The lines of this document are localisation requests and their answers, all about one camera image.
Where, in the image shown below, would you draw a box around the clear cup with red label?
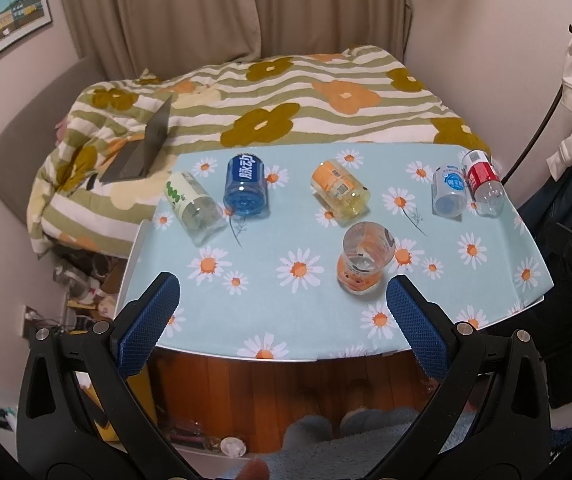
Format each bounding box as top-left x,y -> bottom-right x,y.
461,149 -> 507,218

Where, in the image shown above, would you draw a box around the wall power socket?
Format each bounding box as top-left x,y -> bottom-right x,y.
20,305 -> 40,339

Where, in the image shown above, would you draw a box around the blue label bottle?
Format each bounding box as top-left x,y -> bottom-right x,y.
223,153 -> 270,218

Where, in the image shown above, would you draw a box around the white table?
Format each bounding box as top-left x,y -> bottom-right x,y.
114,220 -> 547,363

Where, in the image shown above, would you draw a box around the grey laptop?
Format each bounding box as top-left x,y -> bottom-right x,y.
98,93 -> 174,184

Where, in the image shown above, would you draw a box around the clear yellow cup orange label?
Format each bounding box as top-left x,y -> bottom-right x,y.
311,159 -> 371,221

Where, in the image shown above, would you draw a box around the beige curtain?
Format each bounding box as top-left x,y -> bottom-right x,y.
54,0 -> 413,83

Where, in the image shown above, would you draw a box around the clear cup with orange label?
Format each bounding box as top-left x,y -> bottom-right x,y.
336,221 -> 397,295

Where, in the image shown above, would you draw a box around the clear cup with green label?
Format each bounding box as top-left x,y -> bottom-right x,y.
165,171 -> 227,235

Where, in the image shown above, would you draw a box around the white round lid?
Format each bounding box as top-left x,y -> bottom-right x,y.
220,436 -> 246,458

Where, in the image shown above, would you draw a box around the black cable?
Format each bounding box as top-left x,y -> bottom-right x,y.
501,80 -> 567,185

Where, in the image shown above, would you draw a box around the dark cloth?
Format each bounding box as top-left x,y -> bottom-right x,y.
516,149 -> 572,411

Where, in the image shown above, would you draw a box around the striped flower blanket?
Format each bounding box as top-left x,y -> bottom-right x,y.
26,45 -> 492,260

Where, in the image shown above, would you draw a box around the clear cup white blue label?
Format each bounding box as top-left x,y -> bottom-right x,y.
432,165 -> 468,218

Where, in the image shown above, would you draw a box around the light blue daisy tablecloth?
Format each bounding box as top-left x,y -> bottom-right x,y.
142,141 -> 554,361

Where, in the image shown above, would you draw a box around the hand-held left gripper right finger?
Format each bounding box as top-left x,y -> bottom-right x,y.
366,275 -> 553,480

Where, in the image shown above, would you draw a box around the person's grey fleece legs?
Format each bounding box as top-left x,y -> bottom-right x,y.
256,406 -> 474,480

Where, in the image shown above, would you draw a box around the grey bed headboard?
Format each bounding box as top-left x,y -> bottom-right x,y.
0,55 -> 107,221

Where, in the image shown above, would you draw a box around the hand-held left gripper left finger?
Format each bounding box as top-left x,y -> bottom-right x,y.
16,271 -> 193,480

